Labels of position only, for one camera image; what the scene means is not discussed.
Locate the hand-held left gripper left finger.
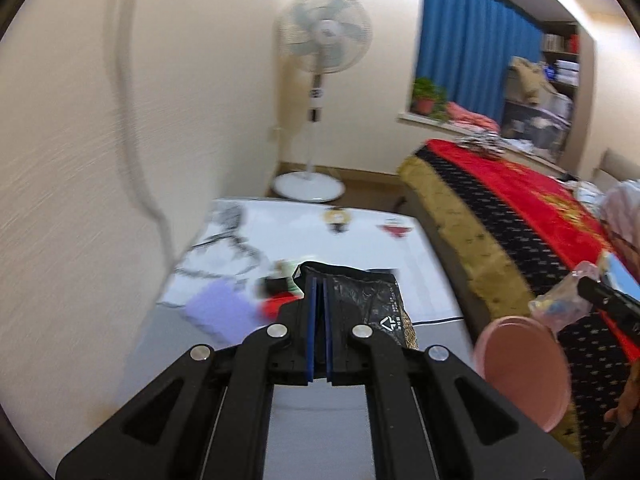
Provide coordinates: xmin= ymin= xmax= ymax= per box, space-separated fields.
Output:
xmin=55 ymin=280 xmax=318 ymax=480

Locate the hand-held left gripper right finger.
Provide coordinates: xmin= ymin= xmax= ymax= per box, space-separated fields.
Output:
xmin=322 ymin=280 xmax=584 ymax=480

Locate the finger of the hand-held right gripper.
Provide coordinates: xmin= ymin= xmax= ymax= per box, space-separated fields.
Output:
xmin=577 ymin=275 xmax=640 ymax=318

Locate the clear plastic bag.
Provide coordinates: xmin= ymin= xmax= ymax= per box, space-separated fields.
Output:
xmin=530 ymin=260 xmax=601 ymax=333

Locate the black gold patterned plastic bag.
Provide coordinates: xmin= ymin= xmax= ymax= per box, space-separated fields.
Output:
xmin=292 ymin=261 xmax=418 ymax=353

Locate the pink plastic bin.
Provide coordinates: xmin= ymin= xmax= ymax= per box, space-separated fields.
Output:
xmin=472 ymin=316 xmax=571 ymax=433

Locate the person's right hand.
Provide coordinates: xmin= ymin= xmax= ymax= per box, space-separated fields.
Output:
xmin=603 ymin=374 xmax=640 ymax=428

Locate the blue folder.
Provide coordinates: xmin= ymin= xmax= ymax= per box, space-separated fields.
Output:
xmin=597 ymin=251 xmax=640 ymax=292

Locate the red plastic bag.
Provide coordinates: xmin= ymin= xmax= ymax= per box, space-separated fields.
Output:
xmin=260 ymin=295 xmax=301 ymax=319

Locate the white pillow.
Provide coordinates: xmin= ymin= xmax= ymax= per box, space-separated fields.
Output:
xmin=600 ymin=180 xmax=640 ymax=251

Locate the lavender foam net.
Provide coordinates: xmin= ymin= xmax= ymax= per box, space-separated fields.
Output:
xmin=182 ymin=280 xmax=266 ymax=346

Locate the light blue white cloth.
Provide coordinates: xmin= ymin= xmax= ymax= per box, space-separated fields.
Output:
xmin=575 ymin=182 xmax=606 ymax=207

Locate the beige headboard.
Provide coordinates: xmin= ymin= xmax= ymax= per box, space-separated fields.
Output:
xmin=592 ymin=149 xmax=640 ymax=187

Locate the bed with red blanket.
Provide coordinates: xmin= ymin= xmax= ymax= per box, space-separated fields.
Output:
xmin=398 ymin=140 xmax=640 ymax=456

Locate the clear storage box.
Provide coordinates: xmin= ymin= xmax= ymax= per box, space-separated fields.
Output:
xmin=502 ymin=100 xmax=571 ymax=158

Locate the small grey lidded box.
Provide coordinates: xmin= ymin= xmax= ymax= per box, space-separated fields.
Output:
xmin=542 ymin=94 xmax=573 ymax=121

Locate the black white striped cloth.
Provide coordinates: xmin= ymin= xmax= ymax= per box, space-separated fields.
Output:
xmin=457 ymin=132 xmax=508 ymax=161

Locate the pink cloth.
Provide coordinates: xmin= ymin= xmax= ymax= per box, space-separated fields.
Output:
xmin=445 ymin=101 xmax=501 ymax=133

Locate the white window sill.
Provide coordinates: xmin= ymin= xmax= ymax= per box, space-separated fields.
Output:
xmin=397 ymin=111 xmax=566 ymax=171

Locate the stack of white packs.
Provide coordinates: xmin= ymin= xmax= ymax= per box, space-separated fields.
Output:
xmin=555 ymin=60 xmax=580 ymax=85

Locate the khaki coat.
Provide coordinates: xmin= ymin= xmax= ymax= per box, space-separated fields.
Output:
xmin=509 ymin=56 xmax=558 ymax=106

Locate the potted green plant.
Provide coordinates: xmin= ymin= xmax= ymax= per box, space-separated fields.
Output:
xmin=411 ymin=77 xmax=451 ymax=121

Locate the wooden bookshelf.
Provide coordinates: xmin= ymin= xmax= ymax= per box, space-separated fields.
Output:
xmin=540 ymin=20 xmax=582 ymax=161

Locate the blue curtain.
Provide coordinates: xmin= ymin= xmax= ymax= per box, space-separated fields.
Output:
xmin=416 ymin=0 xmax=546 ymax=128

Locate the white standing fan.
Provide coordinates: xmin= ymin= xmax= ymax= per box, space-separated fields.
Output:
xmin=272 ymin=0 xmax=373 ymax=204

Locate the brown bed frame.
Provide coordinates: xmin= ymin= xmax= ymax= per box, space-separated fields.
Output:
xmin=400 ymin=190 xmax=482 ymax=331

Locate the grey wall cable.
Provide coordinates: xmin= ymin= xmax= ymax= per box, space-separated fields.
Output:
xmin=111 ymin=0 xmax=177 ymax=261

